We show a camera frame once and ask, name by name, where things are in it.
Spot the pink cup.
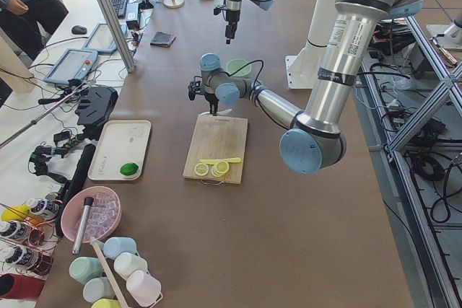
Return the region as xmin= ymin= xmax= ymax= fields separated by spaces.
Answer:
xmin=126 ymin=270 xmax=162 ymax=307

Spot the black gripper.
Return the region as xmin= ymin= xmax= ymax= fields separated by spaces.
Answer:
xmin=188 ymin=76 xmax=219 ymax=115
xmin=214 ymin=5 xmax=240 ymax=44

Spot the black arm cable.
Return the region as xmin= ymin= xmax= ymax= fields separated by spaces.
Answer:
xmin=230 ymin=59 xmax=289 ymax=131

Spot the bamboo cutting board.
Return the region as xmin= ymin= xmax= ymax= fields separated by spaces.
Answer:
xmin=183 ymin=115 xmax=248 ymax=184

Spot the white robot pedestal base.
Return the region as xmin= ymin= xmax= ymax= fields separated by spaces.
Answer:
xmin=285 ymin=0 xmax=337 ymax=89

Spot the metal tube in bowl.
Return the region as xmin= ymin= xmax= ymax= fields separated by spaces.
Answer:
xmin=71 ymin=197 xmax=94 ymax=255

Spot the aluminium frame post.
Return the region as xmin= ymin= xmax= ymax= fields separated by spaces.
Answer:
xmin=97 ymin=0 xmax=136 ymax=73

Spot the person in blue sweater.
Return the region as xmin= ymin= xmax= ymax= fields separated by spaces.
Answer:
xmin=1 ymin=0 xmax=68 ymax=60

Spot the black computer mouse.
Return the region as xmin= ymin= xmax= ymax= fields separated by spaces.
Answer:
xmin=71 ymin=25 xmax=87 ymax=35

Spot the pastel blue cup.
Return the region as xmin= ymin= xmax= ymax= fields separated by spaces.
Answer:
xmin=103 ymin=237 xmax=137 ymax=260

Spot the green lime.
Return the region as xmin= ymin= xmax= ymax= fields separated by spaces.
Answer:
xmin=119 ymin=162 xmax=139 ymax=177

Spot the pink bowl with ice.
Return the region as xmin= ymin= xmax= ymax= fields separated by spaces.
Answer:
xmin=61 ymin=186 xmax=122 ymax=243

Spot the folded grey cloth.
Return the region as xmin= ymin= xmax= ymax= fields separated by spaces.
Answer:
xmin=149 ymin=31 xmax=176 ymax=48

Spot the pastel green cup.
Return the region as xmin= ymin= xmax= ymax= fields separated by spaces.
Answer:
xmin=69 ymin=257 xmax=103 ymax=285

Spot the cream tray with bear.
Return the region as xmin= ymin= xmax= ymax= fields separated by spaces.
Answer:
xmin=88 ymin=120 xmax=151 ymax=181

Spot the white cup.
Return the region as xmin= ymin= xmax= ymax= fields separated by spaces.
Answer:
xmin=113 ymin=252 xmax=148 ymax=280

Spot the light green bowl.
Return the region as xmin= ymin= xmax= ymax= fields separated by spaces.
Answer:
xmin=226 ymin=58 xmax=252 ymax=78

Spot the yellow plastic knife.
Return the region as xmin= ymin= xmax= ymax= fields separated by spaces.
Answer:
xmin=199 ymin=157 xmax=242 ymax=165

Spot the single lemon slice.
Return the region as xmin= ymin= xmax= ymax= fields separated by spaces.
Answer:
xmin=194 ymin=162 xmax=209 ymax=177

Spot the blue teach pendant tablet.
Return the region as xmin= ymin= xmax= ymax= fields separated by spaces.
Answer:
xmin=43 ymin=48 xmax=98 ymax=85

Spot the yellow cup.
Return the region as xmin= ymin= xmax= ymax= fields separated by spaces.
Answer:
xmin=91 ymin=298 xmax=121 ymax=308

